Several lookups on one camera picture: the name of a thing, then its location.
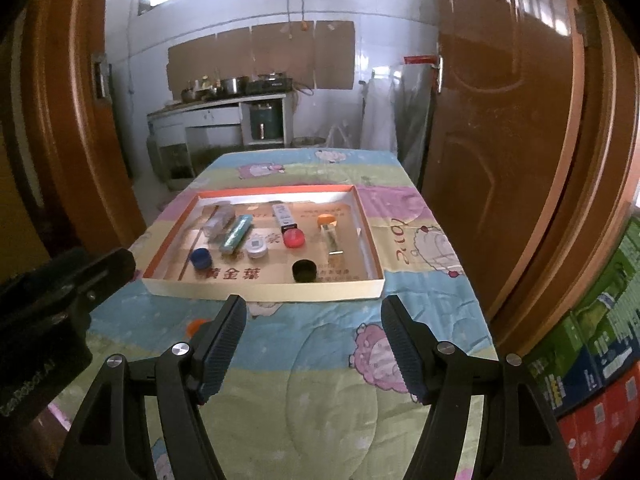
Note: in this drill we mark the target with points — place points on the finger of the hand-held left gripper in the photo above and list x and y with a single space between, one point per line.
105 272

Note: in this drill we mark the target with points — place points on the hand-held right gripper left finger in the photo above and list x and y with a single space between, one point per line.
225 345

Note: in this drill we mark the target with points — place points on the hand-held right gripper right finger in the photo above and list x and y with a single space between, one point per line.
402 345

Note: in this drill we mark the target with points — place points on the shallow cardboard tray orange rim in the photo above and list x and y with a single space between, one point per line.
250 274

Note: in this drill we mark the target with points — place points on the blue bottle cap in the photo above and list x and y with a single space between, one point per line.
201 258

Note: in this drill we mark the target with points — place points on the white bottle cap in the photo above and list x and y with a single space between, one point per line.
256 247

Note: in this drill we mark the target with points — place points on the black bottle cap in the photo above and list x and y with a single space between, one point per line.
304 270

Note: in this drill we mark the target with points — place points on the teal small box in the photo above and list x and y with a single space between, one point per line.
235 235

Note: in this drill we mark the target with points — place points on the beige small box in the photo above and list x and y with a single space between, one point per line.
333 242

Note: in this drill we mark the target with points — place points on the red bottle cap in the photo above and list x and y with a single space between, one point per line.
293 238

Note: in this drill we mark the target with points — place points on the white printed small box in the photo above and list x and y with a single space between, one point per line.
284 216

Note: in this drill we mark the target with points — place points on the orange bottle cap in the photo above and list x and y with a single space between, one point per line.
326 220
196 326

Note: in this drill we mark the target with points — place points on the printed cartoon blanket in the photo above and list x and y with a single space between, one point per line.
310 360

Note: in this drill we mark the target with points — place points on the white kitchen counter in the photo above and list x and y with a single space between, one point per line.
210 117

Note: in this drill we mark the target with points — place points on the green printed carton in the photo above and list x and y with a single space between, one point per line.
600 320

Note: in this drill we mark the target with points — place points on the red printed carton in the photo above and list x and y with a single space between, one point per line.
605 425

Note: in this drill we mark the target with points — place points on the green air fryer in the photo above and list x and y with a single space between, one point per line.
262 120

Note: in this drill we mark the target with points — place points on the steel pot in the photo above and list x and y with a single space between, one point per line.
232 85

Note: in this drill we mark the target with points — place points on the clear plastic sheet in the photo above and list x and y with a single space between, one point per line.
395 115

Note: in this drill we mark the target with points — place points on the brown wooden door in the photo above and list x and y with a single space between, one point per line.
500 135

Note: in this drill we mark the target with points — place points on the black gas stove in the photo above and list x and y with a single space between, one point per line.
270 85

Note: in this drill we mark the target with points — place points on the wooden door frame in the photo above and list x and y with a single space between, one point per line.
600 185

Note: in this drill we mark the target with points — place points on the cardboard sheet on wall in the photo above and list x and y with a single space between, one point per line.
260 57

